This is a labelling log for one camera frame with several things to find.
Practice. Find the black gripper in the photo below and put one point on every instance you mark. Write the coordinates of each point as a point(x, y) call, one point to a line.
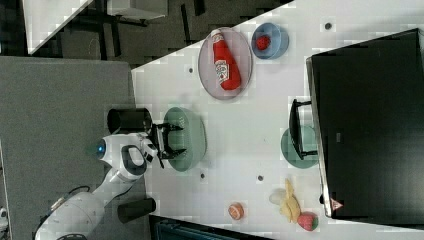
point(156, 135)

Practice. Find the mint green oval strainer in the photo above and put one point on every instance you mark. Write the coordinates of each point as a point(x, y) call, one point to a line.
point(191, 137)

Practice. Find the red plush ketchup bottle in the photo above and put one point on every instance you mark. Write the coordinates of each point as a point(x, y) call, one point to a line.
point(226, 67)

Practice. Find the orange slice toy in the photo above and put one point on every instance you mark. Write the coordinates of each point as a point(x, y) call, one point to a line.
point(236, 211)

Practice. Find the grey round plate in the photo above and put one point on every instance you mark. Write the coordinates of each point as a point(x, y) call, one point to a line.
point(241, 52)

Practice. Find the small red toy in bowl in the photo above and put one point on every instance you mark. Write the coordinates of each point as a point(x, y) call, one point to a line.
point(263, 42)

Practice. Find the yellow plush banana toy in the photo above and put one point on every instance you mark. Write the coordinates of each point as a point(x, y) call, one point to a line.
point(287, 202)

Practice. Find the light blue bowl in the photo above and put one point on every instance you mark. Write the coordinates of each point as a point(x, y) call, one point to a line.
point(279, 41)

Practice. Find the mint green mug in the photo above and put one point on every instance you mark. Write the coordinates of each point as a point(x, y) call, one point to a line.
point(300, 152)

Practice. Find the red strawberry toy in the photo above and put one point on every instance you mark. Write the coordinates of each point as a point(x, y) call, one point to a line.
point(308, 221)

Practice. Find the black toaster oven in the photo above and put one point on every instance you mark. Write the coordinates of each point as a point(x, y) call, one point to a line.
point(367, 102)

